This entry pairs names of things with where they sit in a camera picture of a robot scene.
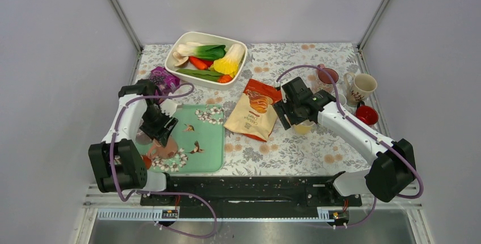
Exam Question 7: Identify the salmon brown mug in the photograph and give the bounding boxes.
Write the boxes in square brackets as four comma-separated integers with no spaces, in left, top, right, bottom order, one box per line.
[146,136,179,160]

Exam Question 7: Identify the yellow mug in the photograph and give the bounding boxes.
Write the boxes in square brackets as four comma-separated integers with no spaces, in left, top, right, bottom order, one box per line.
[292,120,316,135]

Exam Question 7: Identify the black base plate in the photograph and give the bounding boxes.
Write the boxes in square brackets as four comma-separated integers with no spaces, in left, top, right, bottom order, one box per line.
[140,176,362,218]

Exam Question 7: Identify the green floral tray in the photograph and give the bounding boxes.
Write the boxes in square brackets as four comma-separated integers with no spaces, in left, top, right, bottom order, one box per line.
[134,104,225,174]

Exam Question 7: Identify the white rectangular vegetable bin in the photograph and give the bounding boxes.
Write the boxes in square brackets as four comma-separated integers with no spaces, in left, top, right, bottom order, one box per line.
[164,32,248,90]

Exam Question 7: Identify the toy yellow cabbage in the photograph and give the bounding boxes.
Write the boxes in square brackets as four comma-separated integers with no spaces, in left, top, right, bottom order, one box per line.
[211,44,245,78]

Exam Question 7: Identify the purple snack packet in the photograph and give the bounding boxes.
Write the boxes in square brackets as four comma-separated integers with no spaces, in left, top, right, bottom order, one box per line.
[149,66,180,95]

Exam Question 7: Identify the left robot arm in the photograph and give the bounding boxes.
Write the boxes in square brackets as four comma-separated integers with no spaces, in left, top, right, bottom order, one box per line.
[88,79,178,205]

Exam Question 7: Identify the small pink mug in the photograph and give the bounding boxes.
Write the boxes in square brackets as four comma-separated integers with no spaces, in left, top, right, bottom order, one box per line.
[336,93,347,107]

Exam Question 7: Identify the toy mushroom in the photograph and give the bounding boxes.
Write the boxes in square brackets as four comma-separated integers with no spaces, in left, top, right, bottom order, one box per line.
[172,51,189,68]

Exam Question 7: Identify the toy green cucumber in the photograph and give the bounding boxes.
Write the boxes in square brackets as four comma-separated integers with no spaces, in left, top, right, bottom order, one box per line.
[176,69,223,82]

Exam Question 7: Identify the small orange mug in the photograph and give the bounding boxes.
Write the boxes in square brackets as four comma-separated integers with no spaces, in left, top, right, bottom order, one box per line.
[141,155,152,170]

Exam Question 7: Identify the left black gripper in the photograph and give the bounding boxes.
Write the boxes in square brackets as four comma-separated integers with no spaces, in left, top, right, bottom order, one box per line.
[141,104,178,147]

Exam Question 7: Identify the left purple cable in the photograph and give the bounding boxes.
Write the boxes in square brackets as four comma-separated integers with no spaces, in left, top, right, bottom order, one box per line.
[109,82,218,239]

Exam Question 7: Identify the large pink patterned mug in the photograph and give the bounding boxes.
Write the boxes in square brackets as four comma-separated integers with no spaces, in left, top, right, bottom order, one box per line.
[317,64,339,93]

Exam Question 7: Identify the cassava chips bag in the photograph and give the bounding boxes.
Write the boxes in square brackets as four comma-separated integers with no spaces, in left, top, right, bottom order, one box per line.
[223,79,282,142]

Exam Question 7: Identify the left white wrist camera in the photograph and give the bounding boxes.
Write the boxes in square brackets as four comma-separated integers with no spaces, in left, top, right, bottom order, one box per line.
[159,99,179,117]

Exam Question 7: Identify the red mug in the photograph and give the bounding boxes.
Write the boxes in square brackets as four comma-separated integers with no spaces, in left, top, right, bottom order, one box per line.
[355,101,379,127]

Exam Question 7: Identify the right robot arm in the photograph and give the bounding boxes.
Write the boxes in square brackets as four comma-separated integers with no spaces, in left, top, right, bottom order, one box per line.
[273,77,415,205]

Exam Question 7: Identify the cream floral mug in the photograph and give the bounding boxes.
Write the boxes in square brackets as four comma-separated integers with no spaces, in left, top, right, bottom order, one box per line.
[343,72,378,106]

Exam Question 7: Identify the toy bok choy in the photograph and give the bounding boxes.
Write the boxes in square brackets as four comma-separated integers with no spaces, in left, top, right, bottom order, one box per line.
[175,44,227,61]

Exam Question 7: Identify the toy orange carrot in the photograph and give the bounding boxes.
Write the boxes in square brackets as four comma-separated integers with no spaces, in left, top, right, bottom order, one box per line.
[189,56,213,70]

